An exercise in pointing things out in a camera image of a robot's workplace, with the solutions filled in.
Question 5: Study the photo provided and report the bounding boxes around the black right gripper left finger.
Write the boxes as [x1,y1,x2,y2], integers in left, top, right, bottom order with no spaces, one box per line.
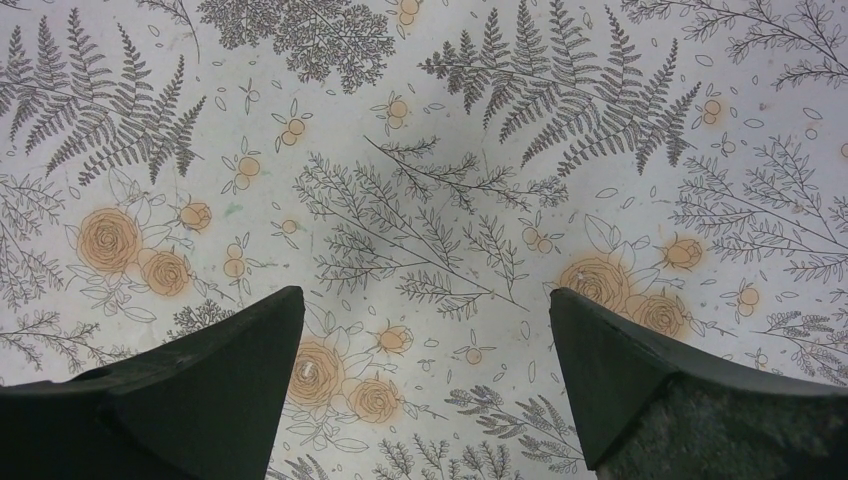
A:
[1,286,305,479]

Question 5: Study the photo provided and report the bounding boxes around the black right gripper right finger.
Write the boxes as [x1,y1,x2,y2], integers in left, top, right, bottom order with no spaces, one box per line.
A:
[549,288,847,479]

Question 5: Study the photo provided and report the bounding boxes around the floral table cloth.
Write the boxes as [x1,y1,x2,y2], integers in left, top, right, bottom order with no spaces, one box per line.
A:
[1,1,847,479]

